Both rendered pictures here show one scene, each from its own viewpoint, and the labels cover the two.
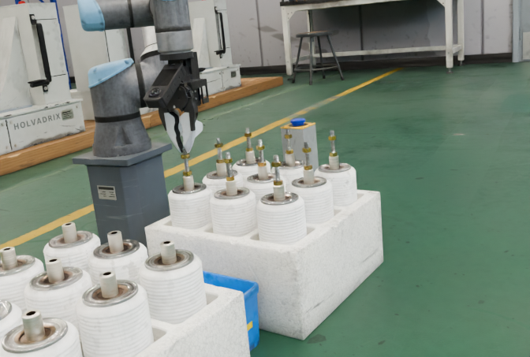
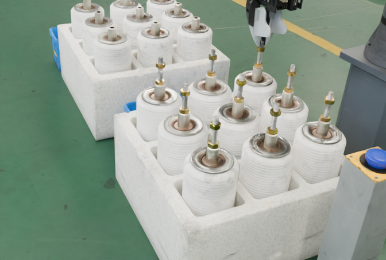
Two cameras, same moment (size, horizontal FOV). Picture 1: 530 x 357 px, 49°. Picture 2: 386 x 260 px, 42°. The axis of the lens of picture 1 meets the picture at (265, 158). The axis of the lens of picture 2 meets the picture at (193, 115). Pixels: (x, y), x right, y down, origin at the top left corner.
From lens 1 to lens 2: 1.76 m
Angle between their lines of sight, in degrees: 105
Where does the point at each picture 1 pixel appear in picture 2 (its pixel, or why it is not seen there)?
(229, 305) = (88, 76)
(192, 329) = (80, 61)
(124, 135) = (375, 36)
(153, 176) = (369, 94)
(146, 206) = (347, 111)
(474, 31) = not seen: outside the picture
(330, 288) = (131, 188)
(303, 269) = (116, 134)
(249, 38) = not seen: outside the picture
